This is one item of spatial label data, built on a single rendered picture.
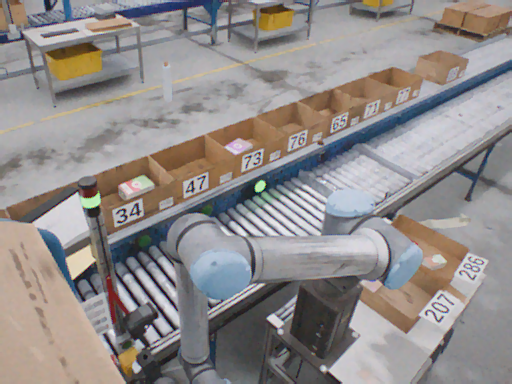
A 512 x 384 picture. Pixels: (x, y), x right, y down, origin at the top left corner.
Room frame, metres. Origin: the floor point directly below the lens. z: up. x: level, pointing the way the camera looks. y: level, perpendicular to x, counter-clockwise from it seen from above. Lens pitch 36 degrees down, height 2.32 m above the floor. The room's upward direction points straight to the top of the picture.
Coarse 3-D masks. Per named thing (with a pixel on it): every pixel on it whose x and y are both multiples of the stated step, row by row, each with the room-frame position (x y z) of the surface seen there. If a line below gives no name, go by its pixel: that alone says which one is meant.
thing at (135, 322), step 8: (144, 304) 0.91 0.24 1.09; (152, 304) 0.92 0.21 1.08; (136, 312) 0.88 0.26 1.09; (144, 312) 0.88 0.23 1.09; (152, 312) 0.88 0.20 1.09; (128, 320) 0.85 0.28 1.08; (136, 320) 0.84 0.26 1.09; (144, 320) 0.85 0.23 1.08; (152, 320) 0.86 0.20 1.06; (128, 328) 0.82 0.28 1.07; (136, 328) 0.83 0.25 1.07; (144, 328) 0.86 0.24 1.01; (136, 336) 0.84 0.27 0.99
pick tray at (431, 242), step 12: (396, 228) 1.66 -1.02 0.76; (408, 228) 1.63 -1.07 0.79; (420, 228) 1.59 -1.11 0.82; (420, 240) 1.57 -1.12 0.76; (432, 240) 1.54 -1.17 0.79; (444, 240) 1.50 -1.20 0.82; (432, 252) 1.48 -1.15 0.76; (444, 252) 1.48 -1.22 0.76; (456, 252) 1.45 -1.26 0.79; (468, 252) 1.39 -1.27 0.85; (456, 264) 1.40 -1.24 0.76; (432, 276) 1.27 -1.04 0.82; (444, 276) 1.24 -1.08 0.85; (444, 288) 1.22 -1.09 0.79
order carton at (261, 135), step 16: (224, 128) 2.26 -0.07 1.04; (240, 128) 2.34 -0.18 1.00; (256, 128) 2.37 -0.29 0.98; (272, 128) 2.26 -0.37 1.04; (224, 144) 2.26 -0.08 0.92; (256, 144) 2.32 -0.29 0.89; (272, 144) 2.11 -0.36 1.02; (240, 160) 1.96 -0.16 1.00; (272, 160) 2.12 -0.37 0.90; (240, 176) 1.97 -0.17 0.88
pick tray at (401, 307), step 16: (416, 272) 1.28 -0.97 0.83; (384, 288) 1.25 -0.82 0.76; (400, 288) 1.25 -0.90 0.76; (416, 288) 1.25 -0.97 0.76; (432, 288) 1.21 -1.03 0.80; (368, 304) 1.15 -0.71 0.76; (384, 304) 1.10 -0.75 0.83; (400, 304) 1.16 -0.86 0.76; (416, 304) 1.16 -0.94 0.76; (400, 320) 1.04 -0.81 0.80; (416, 320) 1.03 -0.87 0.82
